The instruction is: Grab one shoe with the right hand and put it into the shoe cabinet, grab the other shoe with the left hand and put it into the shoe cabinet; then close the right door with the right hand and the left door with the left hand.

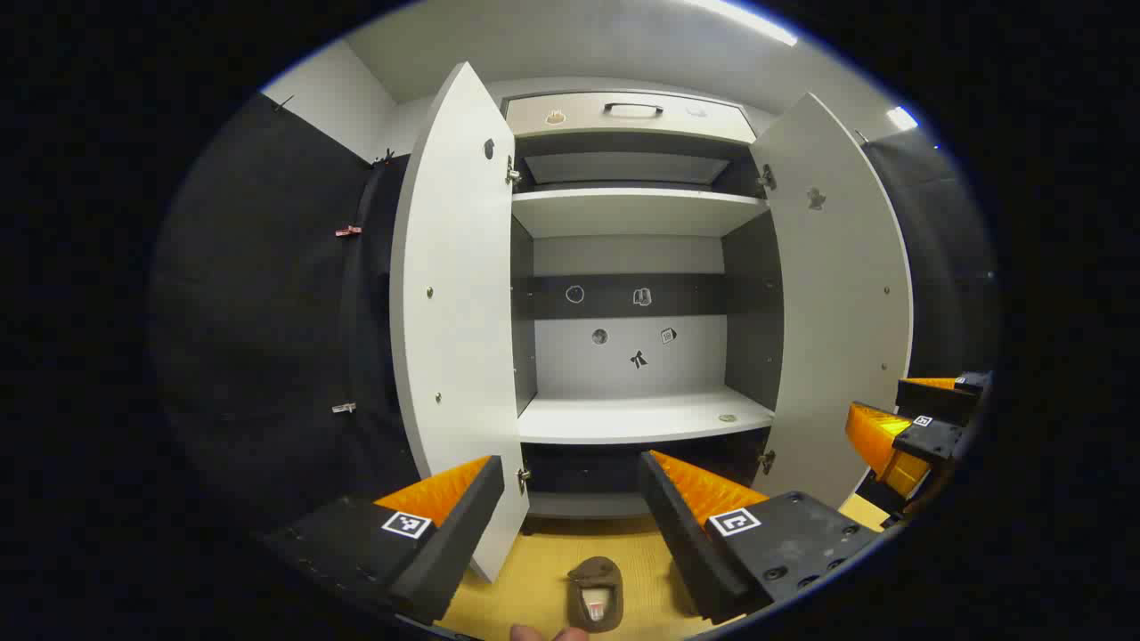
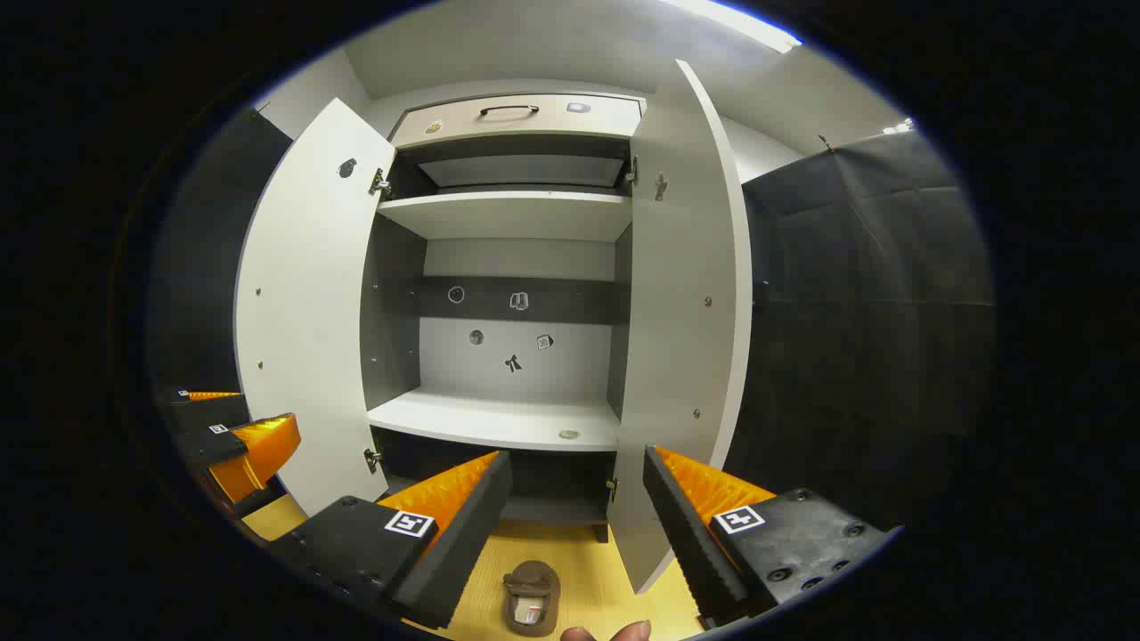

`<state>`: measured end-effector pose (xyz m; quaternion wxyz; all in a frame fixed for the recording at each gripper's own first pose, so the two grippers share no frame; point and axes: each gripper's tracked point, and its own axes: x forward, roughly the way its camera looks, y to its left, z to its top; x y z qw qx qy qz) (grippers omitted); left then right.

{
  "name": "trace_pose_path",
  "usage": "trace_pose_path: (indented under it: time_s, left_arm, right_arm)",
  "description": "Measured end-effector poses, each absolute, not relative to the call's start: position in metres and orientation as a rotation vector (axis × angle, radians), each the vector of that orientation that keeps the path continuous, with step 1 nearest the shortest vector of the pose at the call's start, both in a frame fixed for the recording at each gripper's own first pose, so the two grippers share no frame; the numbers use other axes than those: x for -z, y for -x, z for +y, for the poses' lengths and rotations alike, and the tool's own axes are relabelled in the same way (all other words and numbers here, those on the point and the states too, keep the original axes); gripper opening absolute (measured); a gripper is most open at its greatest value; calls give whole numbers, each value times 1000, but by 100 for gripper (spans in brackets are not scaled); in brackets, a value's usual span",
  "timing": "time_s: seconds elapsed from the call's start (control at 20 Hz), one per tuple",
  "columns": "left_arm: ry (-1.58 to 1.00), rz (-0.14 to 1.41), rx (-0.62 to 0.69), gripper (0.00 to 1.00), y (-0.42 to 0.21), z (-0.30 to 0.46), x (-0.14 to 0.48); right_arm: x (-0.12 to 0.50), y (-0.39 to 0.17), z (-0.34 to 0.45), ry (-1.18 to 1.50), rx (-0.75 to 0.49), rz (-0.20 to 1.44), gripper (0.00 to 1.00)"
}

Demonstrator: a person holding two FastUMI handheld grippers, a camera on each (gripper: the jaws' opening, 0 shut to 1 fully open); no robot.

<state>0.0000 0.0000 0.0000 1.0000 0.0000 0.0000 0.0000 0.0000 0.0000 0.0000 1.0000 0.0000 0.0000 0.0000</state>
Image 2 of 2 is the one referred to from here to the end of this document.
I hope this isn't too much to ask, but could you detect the ceiling light panel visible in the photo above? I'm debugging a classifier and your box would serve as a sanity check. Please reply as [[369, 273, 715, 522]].
[[659, 0, 802, 54]]

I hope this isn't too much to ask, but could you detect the brown fuzzy shoe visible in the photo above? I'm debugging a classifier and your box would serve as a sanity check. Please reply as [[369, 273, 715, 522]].
[[501, 561, 562, 637]]

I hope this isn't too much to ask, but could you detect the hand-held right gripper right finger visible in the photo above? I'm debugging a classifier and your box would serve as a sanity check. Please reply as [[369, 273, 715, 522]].
[[643, 445, 900, 629]]

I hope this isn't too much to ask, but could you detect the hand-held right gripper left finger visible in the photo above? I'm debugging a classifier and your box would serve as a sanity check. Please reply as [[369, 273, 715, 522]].
[[267, 450, 515, 631]]

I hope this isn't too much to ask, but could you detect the grey cabinet drawer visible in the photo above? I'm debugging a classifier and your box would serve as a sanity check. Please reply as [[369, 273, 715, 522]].
[[389, 93, 644, 150]]

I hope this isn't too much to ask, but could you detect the grey shoe cabinet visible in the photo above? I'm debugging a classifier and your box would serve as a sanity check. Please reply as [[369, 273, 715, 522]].
[[233, 59, 753, 596]]

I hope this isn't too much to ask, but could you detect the black backdrop cloth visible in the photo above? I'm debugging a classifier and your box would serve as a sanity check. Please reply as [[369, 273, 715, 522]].
[[147, 107, 295, 402], [723, 132, 996, 535]]

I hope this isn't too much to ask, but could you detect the grey cabinet door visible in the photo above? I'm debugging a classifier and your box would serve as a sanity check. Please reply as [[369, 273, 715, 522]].
[[610, 59, 753, 596], [233, 98, 397, 517]]

